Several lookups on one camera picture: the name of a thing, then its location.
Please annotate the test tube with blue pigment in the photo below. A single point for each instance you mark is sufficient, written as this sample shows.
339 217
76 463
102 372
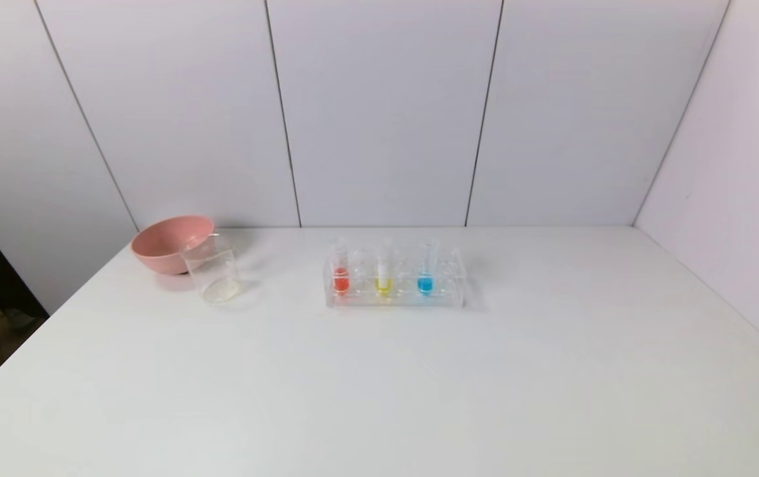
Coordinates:
425 285

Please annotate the clear glass beaker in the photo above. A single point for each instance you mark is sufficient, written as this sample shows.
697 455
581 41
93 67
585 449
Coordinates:
215 278

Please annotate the pink plastic bowl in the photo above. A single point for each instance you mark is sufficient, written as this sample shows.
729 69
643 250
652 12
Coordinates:
161 245

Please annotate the clear acrylic test tube rack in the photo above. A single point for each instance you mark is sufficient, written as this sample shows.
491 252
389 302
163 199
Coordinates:
406 299

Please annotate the test tube with red pigment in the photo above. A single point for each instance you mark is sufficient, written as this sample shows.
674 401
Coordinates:
340 283

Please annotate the test tube with yellow pigment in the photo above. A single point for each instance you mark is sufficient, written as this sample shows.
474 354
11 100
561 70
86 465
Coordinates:
384 285

